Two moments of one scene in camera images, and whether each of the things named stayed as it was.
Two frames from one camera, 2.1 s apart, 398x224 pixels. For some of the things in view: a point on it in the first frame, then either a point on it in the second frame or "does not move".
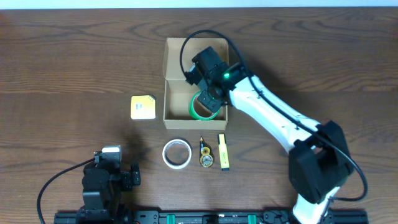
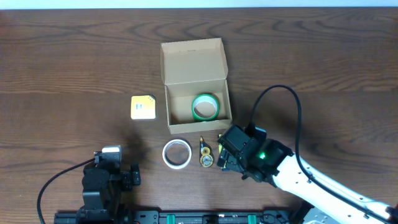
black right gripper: (212, 106) → (231, 163)
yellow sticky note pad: (143, 107) does not move
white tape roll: (176, 154) does not move
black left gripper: (132, 178) does not move
